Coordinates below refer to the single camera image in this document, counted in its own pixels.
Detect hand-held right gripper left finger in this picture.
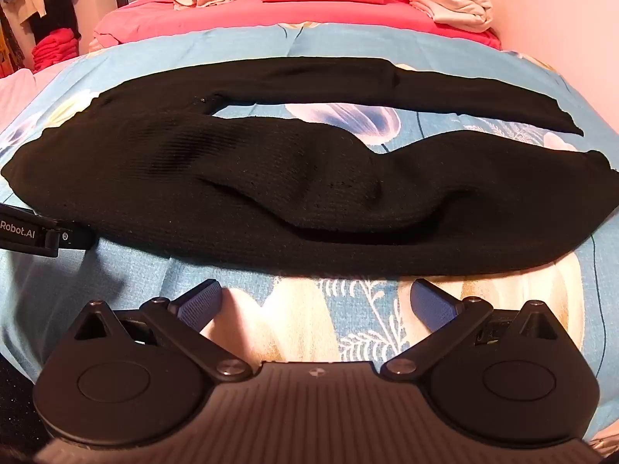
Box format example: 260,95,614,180
72,279,253,382

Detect pink bed sheet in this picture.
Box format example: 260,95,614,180
91,0,504,52

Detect black knit pants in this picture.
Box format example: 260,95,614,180
1,56,619,277

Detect blue floral blanket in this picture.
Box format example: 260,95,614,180
0,21,619,445

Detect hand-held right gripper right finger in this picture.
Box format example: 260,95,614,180
380,278,558,380

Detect stack of red folded clothes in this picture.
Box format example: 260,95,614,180
32,28,82,71

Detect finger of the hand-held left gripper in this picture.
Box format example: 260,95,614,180
46,222,96,253

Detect pale pink cloth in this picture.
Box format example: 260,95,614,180
0,68,51,132

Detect beige folded cloth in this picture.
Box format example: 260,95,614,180
410,0,494,34

